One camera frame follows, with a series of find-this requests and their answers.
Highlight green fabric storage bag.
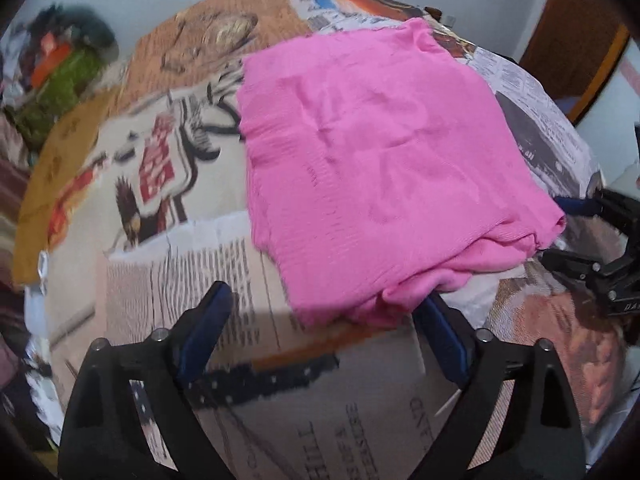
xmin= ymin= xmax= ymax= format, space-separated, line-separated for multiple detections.
xmin=6 ymin=48 xmax=104 ymax=152

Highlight brown perforated cardboard sheet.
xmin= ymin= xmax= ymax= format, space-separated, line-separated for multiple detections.
xmin=11 ymin=86 xmax=122 ymax=287

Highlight brown wooden door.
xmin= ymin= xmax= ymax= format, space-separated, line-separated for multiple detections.
xmin=520 ymin=0 xmax=630 ymax=124

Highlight orange box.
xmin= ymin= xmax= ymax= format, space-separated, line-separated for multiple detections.
xmin=30 ymin=32 xmax=72 ymax=89

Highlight printed patchwork bedspread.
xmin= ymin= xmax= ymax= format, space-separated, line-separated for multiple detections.
xmin=41 ymin=0 xmax=637 ymax=479

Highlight pink knit garment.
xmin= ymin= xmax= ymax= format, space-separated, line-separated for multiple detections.
xmin=238 ymin=18 xmax=565 ymax=327

